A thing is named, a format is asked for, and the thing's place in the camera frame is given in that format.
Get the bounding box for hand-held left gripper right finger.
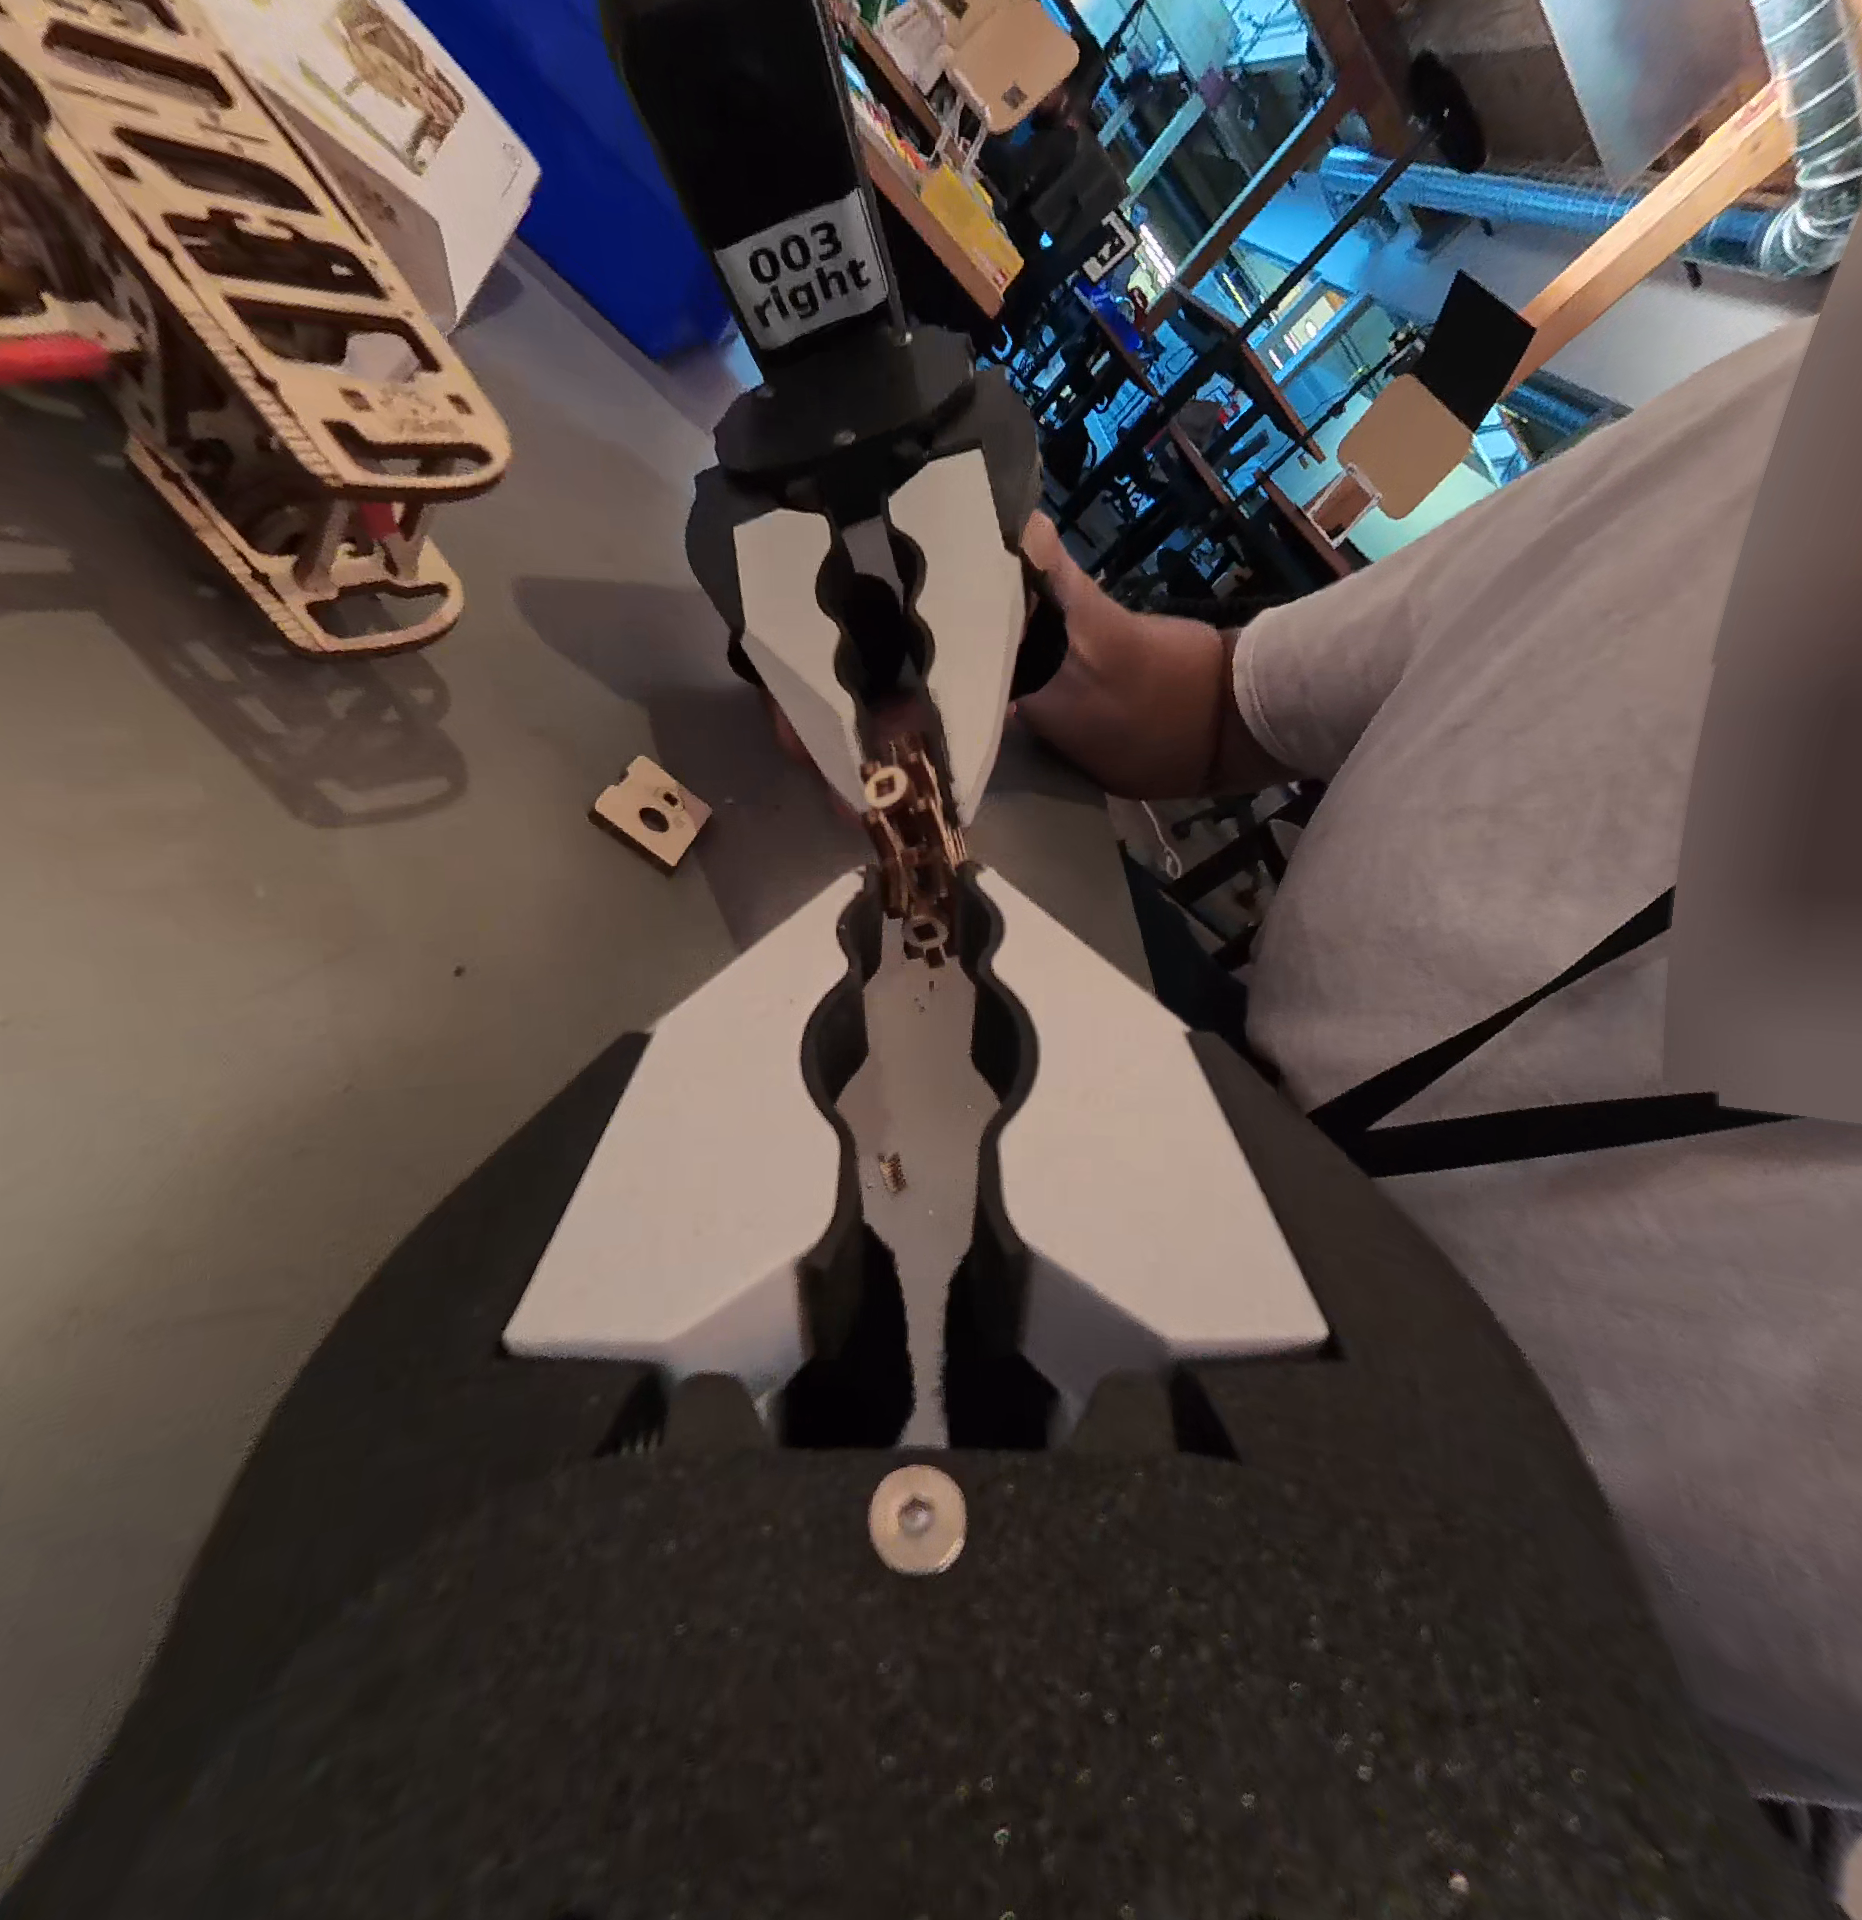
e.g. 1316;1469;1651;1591
953;864;1335;1397

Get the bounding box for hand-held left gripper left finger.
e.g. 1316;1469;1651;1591
502;868;885;1421

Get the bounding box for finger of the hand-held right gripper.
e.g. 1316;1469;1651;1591
877;437;1031;830
732;511;881;826

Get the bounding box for small wooden gear assembly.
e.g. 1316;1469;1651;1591
855;732;975;963

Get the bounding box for person's right forearm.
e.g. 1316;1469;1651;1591
1140;607;1247;800

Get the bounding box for grey desk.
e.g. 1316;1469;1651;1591
0;239;1172;1906

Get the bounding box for person's right hand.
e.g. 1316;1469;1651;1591
1014;513;1160;777

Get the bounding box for blue plastic bin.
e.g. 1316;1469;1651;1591
403;0;741;363

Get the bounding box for yellow box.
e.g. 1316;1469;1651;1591
916;156;1024;288

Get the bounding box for square wooden piece with holes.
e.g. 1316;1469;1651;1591
588;757;714;874

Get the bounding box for white cardboard box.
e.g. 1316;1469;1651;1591
196;0;544;335

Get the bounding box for black office chair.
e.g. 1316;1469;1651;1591
1119;788;1321;977

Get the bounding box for person in grey shirt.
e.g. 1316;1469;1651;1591
1227;322;1862;1809

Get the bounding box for black chair tan seat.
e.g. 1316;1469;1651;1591
1308;274;1544;548

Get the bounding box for wooden model vehicle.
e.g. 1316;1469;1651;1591
0;0;513;662

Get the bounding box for silver ventilation duct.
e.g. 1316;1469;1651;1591
1320;150;1796;250
1747;0;1862;274

